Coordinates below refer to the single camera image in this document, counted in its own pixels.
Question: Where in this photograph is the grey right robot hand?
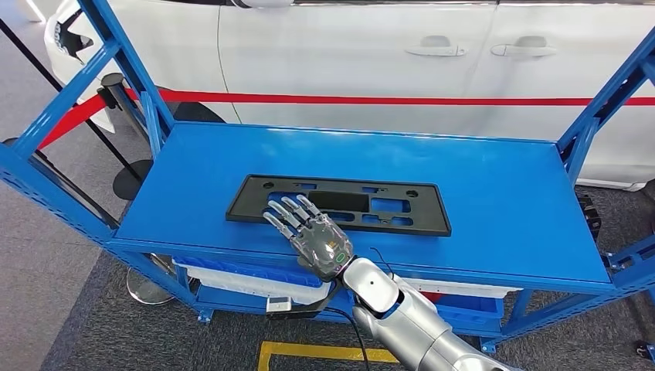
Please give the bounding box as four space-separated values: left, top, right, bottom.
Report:
262 194 355 284

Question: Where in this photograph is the black plastic plate frame part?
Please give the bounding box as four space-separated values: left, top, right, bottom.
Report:
226 174 453 237

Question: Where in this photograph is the blue steel shelf rack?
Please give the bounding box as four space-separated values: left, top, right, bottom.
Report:
0 0 655 354

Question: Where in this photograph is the blue plastic bin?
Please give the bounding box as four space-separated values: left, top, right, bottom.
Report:
432 294 505 334
174 256 324 288

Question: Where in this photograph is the white plastic bin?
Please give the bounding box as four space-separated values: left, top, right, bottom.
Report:
404 276 523 301
176 264 334 307

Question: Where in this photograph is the yellow floor tape square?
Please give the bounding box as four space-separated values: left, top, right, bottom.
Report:
257 341 400 371

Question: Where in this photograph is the red barrier belt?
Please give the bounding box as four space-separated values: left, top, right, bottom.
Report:
38 92 108 151
125 87 655 108

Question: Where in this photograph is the black car tyre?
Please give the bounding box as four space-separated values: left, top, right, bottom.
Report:
171 101 226 124

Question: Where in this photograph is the white car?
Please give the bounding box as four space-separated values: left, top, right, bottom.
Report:
43 0 655 193

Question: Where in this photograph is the small black plastic component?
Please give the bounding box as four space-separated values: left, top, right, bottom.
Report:
578 194 601 242

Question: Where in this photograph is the black camera cable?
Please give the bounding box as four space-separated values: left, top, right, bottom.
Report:
322 306 372 371

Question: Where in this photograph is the chrome stanchion post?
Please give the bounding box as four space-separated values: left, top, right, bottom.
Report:
97 71 157 155
2 137 178 307

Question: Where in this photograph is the white car door handle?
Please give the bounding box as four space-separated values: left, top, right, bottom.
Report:
405 36 467 57
490 36 558 58

